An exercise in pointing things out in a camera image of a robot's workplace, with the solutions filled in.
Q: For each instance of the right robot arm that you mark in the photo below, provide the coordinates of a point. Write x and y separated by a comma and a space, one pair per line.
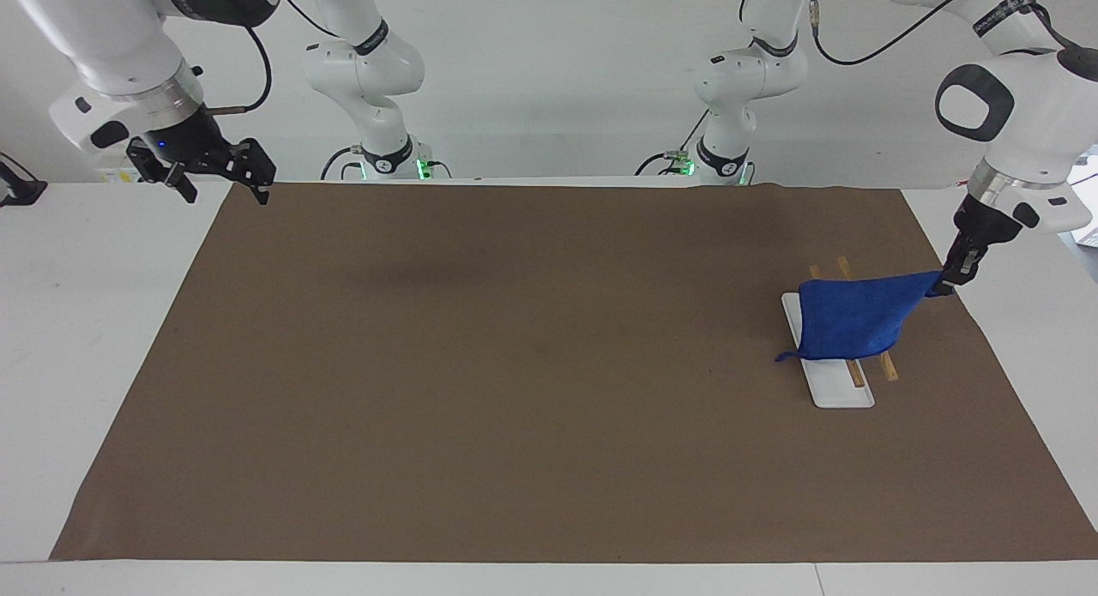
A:
120, 47

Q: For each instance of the blue towel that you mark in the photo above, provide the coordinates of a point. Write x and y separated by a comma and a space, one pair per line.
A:
849, 317

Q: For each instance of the black stand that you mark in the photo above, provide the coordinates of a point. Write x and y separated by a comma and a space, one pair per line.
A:
21, 189

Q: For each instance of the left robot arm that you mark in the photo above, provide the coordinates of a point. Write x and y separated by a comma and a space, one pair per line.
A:
1038, 107

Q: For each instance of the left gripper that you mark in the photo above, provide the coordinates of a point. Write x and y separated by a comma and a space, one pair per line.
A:
986, 223

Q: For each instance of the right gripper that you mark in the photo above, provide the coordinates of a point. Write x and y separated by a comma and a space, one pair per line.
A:
190, 137

